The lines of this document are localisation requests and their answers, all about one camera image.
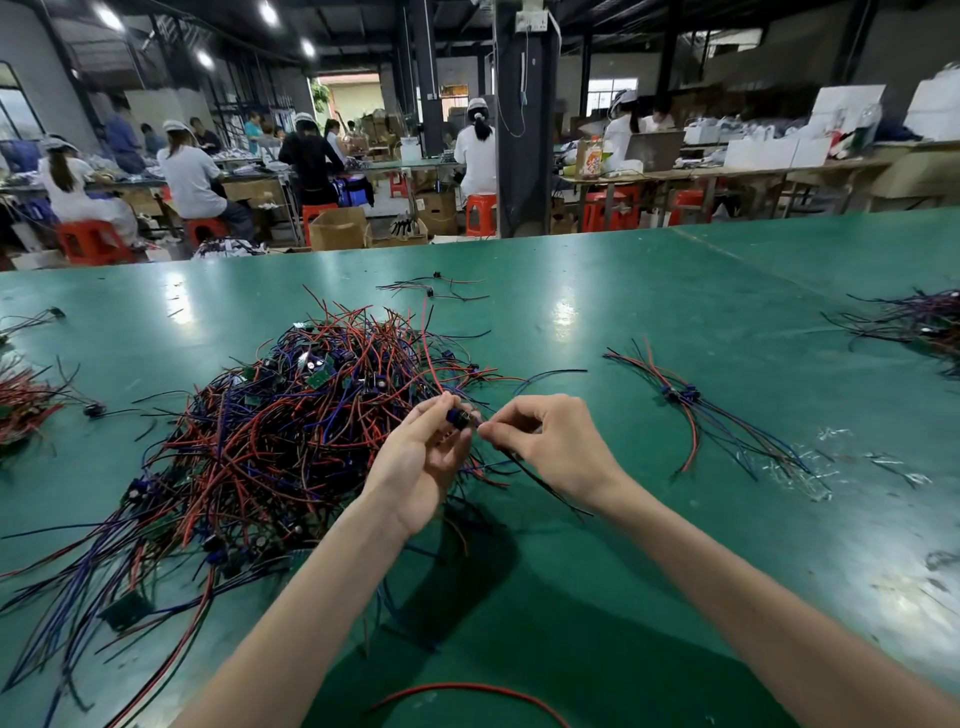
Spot person's left hand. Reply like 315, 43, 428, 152
360, 392, 481, 540

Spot person's right hand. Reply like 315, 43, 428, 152
477, 394, 633, 519

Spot blue component with wire leads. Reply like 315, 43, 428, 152
421, 296, 594, 520

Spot person's left forearm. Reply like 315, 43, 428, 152
171, 491, 414, 728

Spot person's right forearm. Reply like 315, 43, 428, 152
600, 476, 960, 728

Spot flat cardboard box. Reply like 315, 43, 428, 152
366, 221, 431, 249

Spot open cardboard box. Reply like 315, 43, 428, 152
308, 206, 371, 252

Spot red plastic stool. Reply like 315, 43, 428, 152
55, 219, 138, 267
301, 202, 341, 248
185, 216, 231, 249
580, 186, 640, 234
465, 193, 499, 239
666, 188, 711, 227

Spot dark square pillar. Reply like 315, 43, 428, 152
493, 0, 561, 240

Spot long work table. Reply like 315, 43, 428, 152
0, 166, 301, 249

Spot clear plastic wrap scraps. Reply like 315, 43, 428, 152
761, 426, 933, 505

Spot grey box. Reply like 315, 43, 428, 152
625, 130, 687, 174

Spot dark slim pillar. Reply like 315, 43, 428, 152
407, 0, 447, 159

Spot long wooden workbench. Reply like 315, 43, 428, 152
558, 141, 960, 230

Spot tall white carton box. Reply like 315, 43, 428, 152
808, 84, 888, 142

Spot white bag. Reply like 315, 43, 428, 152
902, 63, 960, 144

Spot black wire assembly with leads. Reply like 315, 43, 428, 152
375, 271, 493, 303

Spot large pile of wire assemblies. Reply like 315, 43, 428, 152
0, 285, 590, 728

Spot small bundle of wire assemblies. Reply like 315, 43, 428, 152
603, 339, 820, 483

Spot loose red wire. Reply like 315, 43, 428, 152
366, 681, 573, 728

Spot hanging cable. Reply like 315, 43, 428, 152
498, 30, 531, 141

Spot single black wire assembly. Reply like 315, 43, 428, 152
0, 306, 67, 340

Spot red tangled wire pile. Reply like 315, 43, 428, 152
0, 352, 108, 455

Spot purple tangled wire pile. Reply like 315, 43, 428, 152
821, 287, 960, 378

